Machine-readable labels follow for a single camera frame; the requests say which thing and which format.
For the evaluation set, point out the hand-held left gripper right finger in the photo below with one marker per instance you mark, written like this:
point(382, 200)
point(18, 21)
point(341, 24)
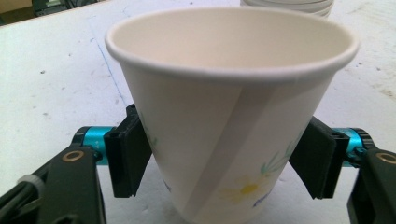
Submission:
point(320, 155)

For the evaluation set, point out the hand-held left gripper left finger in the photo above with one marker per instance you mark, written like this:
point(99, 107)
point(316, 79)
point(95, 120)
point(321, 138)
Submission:
point(127, 155)

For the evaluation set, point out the white floral paper cup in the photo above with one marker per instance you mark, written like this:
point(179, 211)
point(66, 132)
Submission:
point(202, 124)

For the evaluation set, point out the stack of paper cups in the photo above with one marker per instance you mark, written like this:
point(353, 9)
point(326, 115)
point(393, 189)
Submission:
point(286, 6)

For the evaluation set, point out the white foam mat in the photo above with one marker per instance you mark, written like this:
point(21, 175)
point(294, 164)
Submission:
point(46, 93)

